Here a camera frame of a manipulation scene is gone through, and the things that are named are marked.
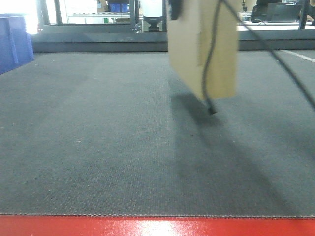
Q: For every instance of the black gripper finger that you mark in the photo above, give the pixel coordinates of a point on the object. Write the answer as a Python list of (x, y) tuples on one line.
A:
[(175, 9)]

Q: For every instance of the tall brown cardboard box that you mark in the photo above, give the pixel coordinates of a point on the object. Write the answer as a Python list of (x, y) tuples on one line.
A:
[(202, 47)]

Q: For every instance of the white cylindrical robot base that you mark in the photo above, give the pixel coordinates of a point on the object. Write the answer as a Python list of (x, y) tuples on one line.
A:
[(152, 11)]

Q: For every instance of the dark grey conveyor belt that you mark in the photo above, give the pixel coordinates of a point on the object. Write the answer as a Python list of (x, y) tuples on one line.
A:
[(119, 134)]

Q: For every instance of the red conveyor front edge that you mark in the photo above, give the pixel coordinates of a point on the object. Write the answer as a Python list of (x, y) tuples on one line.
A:
[(142, 226)]

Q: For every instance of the white work table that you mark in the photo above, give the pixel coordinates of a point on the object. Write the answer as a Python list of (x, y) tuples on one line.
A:
[(267, 26)]

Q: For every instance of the black laptop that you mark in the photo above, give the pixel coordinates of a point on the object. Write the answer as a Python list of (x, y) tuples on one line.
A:
[(282, 12)]

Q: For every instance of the blue plastic bin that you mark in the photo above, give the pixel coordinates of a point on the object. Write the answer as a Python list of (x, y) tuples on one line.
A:
[(15, 43)]

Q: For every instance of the black metal frame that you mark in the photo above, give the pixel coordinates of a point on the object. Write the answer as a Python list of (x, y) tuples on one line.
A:
[(51, 38)]

